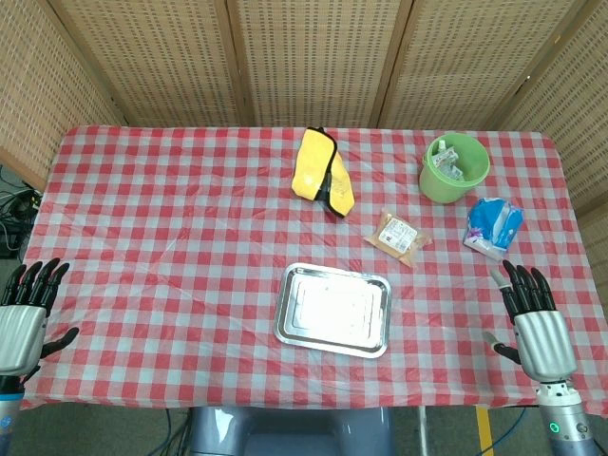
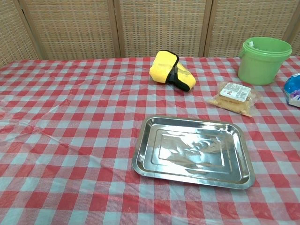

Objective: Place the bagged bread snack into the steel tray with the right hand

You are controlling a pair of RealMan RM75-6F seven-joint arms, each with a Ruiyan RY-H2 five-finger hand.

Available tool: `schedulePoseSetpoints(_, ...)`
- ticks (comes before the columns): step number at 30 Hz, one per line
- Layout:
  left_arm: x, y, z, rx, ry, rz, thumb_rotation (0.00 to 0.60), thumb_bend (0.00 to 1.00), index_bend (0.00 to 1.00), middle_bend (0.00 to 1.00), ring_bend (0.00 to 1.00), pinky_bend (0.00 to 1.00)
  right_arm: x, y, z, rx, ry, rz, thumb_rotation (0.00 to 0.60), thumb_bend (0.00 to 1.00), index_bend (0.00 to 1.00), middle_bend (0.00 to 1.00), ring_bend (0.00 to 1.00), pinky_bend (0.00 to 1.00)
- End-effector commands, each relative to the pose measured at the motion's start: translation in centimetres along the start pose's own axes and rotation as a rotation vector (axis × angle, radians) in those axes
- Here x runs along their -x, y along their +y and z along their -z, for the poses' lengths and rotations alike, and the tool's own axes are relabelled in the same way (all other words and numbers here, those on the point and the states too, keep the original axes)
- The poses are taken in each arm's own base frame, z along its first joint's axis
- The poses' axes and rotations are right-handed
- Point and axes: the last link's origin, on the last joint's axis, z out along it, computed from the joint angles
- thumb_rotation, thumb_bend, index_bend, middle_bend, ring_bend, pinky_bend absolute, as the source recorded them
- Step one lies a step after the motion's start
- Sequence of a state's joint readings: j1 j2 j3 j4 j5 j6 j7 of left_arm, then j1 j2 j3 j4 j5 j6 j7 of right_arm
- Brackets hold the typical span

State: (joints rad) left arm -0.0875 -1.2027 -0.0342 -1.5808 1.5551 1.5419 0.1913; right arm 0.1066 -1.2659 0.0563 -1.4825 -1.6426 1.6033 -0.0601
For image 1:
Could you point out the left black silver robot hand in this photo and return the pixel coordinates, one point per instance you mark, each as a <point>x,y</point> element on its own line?
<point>19,337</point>

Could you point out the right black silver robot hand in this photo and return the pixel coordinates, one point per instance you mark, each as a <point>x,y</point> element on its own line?
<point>546,342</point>

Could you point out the brown snack packet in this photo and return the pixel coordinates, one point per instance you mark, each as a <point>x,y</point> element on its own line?
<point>398,235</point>

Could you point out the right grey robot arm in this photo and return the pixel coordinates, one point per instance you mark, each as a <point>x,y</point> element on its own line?
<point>565,423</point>

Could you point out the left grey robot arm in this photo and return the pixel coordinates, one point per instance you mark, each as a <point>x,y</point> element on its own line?
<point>8,418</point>

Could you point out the silver metal tray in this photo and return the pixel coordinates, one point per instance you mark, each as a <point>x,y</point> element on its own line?
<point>332,309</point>

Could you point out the blue white tissue pack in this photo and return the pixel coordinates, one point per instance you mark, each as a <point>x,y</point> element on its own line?
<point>494,225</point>

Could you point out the green plastic bucket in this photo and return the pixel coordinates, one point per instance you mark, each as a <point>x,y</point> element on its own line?
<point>446,187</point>

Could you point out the red white checkered tablecloth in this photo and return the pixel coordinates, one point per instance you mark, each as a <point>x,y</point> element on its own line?
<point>190,237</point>

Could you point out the white packets in bucket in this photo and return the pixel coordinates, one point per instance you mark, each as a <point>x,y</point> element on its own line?
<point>449,164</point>

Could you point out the grey-blue robot torso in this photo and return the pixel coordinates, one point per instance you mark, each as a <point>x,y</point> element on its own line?
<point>290,430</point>

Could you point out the yellow black folded cloth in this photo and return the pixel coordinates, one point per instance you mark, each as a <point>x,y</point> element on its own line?
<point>318,166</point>

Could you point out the woven wood-framed folding screen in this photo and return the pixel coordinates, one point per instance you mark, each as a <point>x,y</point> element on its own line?
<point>304,57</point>

